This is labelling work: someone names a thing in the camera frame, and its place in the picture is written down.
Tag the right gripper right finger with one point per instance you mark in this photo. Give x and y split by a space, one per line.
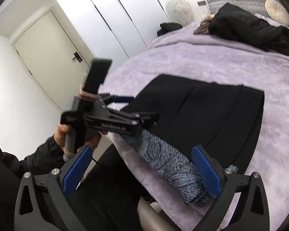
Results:
251 212

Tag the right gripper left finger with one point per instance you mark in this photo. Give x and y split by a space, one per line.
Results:
42 201

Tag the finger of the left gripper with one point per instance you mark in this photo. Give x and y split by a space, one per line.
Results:
147 118
123 99

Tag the black patterned-lining pants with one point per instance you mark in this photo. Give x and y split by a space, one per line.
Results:
224 119

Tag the left black sleeve forearm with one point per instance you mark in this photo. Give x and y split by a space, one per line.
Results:
47 157

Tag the small black clothing pile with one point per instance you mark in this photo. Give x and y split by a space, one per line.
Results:
168 27

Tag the person left hand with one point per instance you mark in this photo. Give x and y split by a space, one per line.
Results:
60 136

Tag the lilac plush bed blanket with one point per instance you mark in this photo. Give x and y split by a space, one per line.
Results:
210 59

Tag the white wardrobe doors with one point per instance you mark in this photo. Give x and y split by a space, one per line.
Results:
116 29

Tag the tan fur trim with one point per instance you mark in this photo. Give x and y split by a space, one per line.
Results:
204 24

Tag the white floral plush bag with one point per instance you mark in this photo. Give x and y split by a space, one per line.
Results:
179 11

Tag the black garment on bed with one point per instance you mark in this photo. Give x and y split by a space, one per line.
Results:
235 24

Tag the round cream cushion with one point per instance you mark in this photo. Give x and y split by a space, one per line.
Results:
277 12

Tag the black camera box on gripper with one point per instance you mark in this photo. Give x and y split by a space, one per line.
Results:
94 77

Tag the white door with handle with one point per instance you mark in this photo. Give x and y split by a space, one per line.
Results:
52 59

